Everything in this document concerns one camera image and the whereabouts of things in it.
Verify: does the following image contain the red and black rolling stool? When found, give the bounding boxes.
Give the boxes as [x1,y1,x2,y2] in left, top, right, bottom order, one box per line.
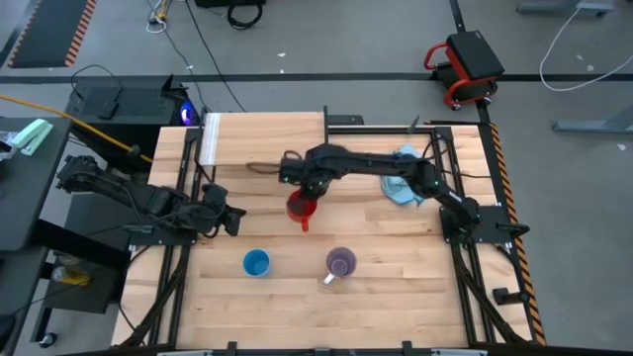
[422,30,506,112]

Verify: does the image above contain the white floor cable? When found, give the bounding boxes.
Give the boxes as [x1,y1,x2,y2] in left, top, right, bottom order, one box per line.
[538,0,633,94]

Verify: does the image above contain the black clamp knob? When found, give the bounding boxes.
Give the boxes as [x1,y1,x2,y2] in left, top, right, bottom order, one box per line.
[496,222,531,238]
[492,287,531,307]

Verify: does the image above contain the yellow cable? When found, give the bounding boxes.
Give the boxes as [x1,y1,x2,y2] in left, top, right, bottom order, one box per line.
[0,94,154,165]

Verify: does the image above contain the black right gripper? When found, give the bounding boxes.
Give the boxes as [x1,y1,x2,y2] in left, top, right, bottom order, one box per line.
[295,162,332,205]

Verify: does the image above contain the blue cup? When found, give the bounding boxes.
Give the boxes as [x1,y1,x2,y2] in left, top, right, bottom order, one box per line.
[241,247,273,279]

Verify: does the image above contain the white plug and cable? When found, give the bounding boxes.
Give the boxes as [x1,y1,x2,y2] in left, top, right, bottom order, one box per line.
[144,0,172,36]

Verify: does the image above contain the grey table leg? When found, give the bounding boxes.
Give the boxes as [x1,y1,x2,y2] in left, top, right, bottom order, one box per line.
[552,105,633,135]
[515,0,615,19]

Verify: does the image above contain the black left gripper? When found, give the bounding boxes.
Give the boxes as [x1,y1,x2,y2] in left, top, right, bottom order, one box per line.
[197,183,247,238]

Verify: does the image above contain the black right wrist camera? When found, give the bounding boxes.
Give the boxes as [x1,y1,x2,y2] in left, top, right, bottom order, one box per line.
[278,149,306,186]

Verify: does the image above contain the black mat with orange stripes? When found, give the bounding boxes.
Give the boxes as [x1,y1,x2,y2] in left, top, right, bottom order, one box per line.
[6,0,99,69]

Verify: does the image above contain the black side desk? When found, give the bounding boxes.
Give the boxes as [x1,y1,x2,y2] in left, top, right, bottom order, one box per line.
[0,116,73,254]

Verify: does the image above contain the orange black hazard tape strip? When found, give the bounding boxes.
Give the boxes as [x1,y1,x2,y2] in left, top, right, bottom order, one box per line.
[489,123,548,346]

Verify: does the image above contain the light blue cloth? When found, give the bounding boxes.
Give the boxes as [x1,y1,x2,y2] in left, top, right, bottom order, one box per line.
[380,143,426,208]

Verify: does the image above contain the clear bottle with yellow liquid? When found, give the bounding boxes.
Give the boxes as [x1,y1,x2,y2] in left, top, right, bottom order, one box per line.
[50,263,92,288]

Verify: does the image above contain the coiled black cable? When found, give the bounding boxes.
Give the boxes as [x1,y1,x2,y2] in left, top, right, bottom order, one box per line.
[226,2,265,32]

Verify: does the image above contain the black computer tower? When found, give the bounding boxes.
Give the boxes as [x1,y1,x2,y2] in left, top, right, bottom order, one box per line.
[64,74,200,150]

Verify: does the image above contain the mint green stapler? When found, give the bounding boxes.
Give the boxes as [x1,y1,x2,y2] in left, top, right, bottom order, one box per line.
[10,118,54,157]

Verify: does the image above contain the red mug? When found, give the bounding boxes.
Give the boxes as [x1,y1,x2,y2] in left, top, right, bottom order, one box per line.
[286,189,319,233]

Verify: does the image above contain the purple and white mug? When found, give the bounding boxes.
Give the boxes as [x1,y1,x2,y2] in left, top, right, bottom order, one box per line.
[321,245,359,287]

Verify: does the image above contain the black aluminium table frame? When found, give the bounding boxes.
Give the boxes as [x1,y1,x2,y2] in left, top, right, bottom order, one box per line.
[111,123,548,356]

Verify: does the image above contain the black floor cable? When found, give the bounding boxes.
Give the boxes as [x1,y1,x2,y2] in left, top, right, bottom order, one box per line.
[183,0,247,114]

